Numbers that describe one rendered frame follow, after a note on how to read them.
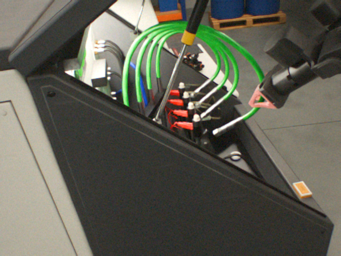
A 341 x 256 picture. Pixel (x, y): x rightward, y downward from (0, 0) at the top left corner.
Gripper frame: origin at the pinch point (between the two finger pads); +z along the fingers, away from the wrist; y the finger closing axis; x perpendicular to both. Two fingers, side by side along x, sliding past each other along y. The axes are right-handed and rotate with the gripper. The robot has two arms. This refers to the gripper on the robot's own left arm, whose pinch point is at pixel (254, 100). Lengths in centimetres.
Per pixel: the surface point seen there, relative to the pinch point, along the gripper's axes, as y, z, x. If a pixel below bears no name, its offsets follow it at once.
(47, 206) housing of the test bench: 50, 9, -20
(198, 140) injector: 4.2, 24.8, 0.0
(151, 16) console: -23, 28, -39
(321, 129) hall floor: -152, 115, 105
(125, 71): 11.4, 13.8, -29.6
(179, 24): 3.4, -4.0, -26.6
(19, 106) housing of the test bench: 44, -7, -34
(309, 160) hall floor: -107, 107, 100
